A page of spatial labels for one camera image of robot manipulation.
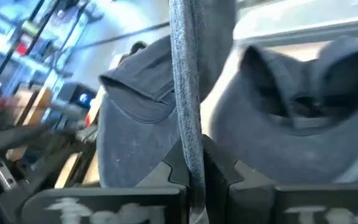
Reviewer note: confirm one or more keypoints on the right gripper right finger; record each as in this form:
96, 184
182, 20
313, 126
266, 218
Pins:
291, 205

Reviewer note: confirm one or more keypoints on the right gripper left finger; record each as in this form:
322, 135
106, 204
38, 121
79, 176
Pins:
104, 205

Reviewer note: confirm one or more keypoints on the dark blue cap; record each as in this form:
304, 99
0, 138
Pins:
185, 93
259, 149

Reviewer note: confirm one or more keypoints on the clear plastic bin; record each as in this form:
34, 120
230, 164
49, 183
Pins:
306, 29

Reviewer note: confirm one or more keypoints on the black metal table frame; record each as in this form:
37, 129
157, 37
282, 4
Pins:
42, 168

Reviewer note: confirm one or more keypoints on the silver metal bracket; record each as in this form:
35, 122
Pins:
3, 174

